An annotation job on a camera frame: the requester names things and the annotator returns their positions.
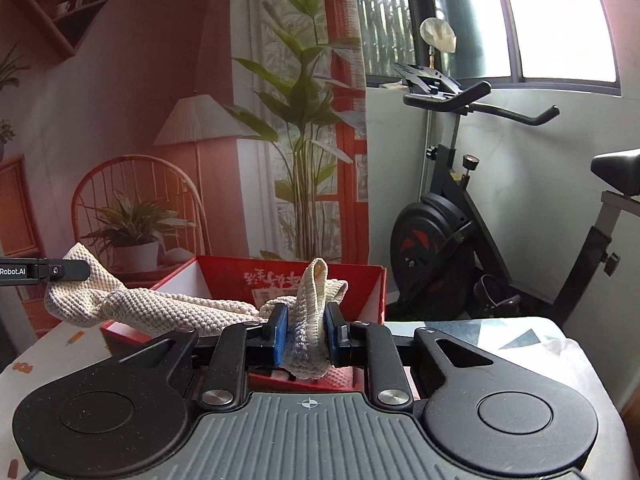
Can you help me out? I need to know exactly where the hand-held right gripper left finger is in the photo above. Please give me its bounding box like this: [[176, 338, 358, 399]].
[[116, 304, 291, 409]]

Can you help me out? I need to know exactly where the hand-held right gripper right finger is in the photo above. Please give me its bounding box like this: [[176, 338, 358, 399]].
[[324, 304, 507, 407]]

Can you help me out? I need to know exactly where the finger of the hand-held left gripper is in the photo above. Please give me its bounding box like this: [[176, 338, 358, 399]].
[[41, 258, 92, 284]]

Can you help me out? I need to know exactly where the red cardboard box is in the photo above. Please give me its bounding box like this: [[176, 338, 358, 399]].
[[99, 255, 389, 394]]

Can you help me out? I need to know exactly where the cream knitted cloth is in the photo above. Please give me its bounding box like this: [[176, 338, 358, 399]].
[[43, 242, 350, 380]]

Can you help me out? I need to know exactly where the white printed blanket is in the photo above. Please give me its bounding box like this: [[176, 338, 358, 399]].
[[0, 317, 628, 480]]

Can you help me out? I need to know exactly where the geometric patterned tablecloth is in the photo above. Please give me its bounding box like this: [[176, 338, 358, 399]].
[[386, 316, 571, 361]]

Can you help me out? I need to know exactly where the black exercise bike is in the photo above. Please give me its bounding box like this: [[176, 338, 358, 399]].
[[389, 62, 640, 332]]

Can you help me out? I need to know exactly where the white-capped metal pole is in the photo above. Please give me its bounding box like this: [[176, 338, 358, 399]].
[[419, 17, 459, 69]]

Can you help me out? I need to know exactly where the dark framed window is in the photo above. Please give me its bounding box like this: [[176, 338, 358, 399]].
[[350, 0, 623, 97]]

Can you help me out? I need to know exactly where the room scene wall tapestry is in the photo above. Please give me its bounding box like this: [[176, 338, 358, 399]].
[[0, 0, 370, 343]]

